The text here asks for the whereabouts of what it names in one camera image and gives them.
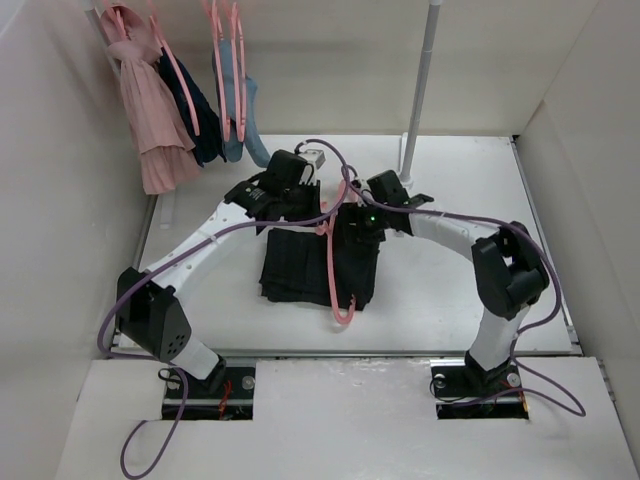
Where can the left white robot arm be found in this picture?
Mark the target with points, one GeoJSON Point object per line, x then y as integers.
{"type": "Point", "coordinates": [152, 312]}

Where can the black trousers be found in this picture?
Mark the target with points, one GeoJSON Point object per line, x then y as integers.
{"type": "Point", "coordinates": [295, 269]}

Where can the pink hanger with navy garment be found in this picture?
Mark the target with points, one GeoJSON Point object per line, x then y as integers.
{"type": "Point", "coordinates": [156, 27]}

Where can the metal rail at table front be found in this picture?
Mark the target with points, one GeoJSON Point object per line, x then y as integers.
{"type": "Point", "coordinates": [316, 353]}

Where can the pink hanger with denim garment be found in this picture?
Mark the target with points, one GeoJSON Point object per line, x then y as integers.
{"type": "Point", "coordinates": [212, 13]}

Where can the grey metal rack pole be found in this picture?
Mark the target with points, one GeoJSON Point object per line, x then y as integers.
{"type": "Point", "coordinates": [434, 7]}

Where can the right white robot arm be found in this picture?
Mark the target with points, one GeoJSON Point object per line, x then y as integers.
{"type": "Point", "coordinates": [509, 268]}

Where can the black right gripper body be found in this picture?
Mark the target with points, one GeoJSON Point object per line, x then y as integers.
{"type": "Point", "coordinates": [370, 221]}

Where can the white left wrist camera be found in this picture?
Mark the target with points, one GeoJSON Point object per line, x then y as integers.
{"type": "Point", "coordinates": [313, 156]}

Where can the pink pleated garment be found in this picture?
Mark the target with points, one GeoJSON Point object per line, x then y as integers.
{"type": "Point", "coordinates": [158, 132]}

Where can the light blue denim garment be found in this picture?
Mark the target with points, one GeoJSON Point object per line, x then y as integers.
{"type": "Point", "coordinates": [233, 149]}

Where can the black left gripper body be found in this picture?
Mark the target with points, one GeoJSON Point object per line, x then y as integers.
{"type": "Point", "coordinates": [301, 203]}

